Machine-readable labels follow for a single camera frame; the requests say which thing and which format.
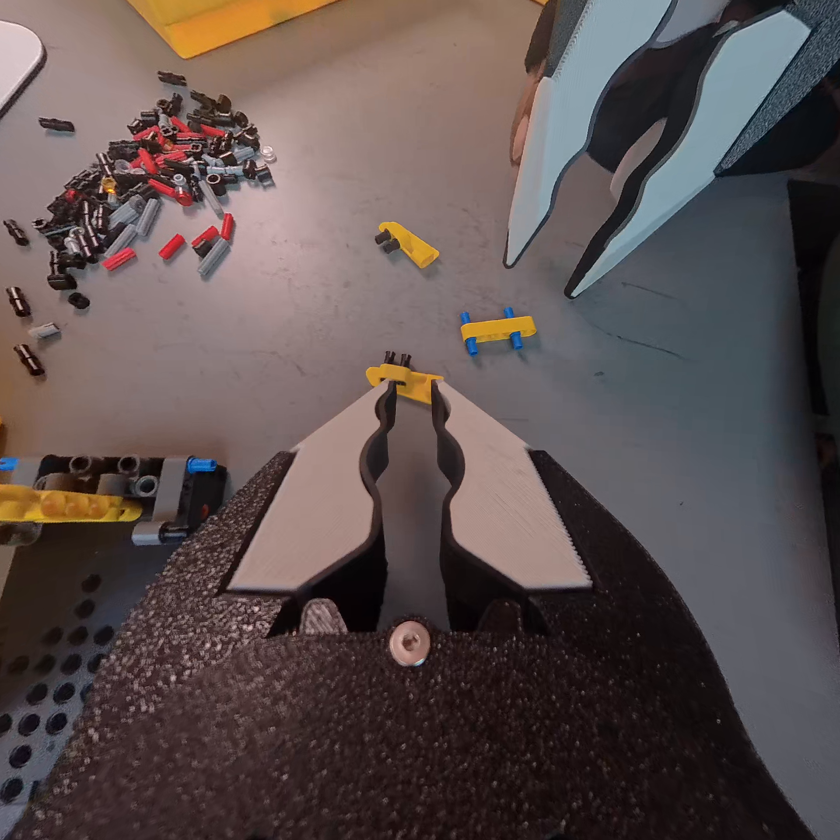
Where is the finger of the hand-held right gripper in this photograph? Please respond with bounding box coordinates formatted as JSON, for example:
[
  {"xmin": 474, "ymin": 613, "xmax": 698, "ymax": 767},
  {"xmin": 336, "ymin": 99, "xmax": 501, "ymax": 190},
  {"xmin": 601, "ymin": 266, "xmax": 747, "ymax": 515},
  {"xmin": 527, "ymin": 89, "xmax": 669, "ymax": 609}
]
[
  {"xmin": 564, "ymin": 8, "xmax": 813, "ymax": 299},
  {"xmin": 503, "ymin": 0, "xmax": 677, "ymax": 269}
]

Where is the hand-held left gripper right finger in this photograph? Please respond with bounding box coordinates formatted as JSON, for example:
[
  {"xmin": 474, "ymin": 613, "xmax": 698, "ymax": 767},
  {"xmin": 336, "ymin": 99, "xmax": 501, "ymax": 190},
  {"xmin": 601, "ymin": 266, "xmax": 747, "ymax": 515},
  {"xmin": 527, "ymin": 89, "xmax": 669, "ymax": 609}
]
[{"xmin": 432, "ymin": 379, "xmax": 595, "ymax": 595}]

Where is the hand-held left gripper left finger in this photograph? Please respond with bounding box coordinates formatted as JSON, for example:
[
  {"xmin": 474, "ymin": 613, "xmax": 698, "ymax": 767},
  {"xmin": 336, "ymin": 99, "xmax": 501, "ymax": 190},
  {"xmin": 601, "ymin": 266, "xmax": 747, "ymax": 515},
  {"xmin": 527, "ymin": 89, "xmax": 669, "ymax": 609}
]
[{"xmin": 226, "ymin": 379, "xmax": 398, "ymax": 595}]

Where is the yellow curved lego panel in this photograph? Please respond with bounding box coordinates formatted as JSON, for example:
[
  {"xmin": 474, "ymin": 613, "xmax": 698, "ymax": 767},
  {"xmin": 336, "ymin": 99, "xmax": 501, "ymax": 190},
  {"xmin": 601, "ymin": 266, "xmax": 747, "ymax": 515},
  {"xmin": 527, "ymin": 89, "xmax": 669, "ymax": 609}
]
[
  {"xmin": 365, "ymin": 364, "xmax": 445, "ymax": 401},
  {"xmin": 375, "ymin": 222, "xmax": 441, "ymax": 269}
]

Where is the yellow lego beam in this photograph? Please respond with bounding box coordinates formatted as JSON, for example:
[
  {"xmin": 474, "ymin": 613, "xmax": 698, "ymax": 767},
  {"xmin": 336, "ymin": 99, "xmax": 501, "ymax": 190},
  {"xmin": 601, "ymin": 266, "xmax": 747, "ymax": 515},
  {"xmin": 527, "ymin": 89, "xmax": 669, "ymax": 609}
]
[{"xmin": 459, "ymin": 315, "xmax": 537, "ymax": 345}]

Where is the pile of small lego connectors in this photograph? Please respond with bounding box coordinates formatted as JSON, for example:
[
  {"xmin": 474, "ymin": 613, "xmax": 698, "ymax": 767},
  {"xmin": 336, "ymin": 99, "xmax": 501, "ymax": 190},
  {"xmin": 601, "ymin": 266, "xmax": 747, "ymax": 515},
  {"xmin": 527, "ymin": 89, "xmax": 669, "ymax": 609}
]
[{"xmin": 3, "ymin": 69, "xmax": 277, "ymax": 378}]

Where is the black and yellow lego assembly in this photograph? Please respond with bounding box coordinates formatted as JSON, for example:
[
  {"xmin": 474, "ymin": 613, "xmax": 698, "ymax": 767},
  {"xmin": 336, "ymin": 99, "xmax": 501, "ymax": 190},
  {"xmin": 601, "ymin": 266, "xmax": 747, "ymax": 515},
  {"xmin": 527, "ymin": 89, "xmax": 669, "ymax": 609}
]
[{"xmin": 0, "ymin": 416, "xmax": 227, "ymax": 815}]

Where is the person's right hand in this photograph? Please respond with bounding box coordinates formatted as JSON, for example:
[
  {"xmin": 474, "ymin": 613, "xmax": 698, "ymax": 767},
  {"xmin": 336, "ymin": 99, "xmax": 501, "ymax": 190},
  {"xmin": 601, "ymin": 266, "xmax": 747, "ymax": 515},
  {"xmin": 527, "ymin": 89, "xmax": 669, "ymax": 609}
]
[{"xmin": 511, "ymin": 71, "xmax": 542, "ymax": 166}]

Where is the yellow plastic bin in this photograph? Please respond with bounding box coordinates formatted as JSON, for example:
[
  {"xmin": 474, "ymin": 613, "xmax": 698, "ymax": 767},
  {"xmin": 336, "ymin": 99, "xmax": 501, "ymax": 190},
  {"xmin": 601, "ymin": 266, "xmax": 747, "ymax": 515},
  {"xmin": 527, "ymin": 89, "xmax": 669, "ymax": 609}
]
[{"xmin": 125, "ymin": 0, "xmax": 342, "ymax": 60}]

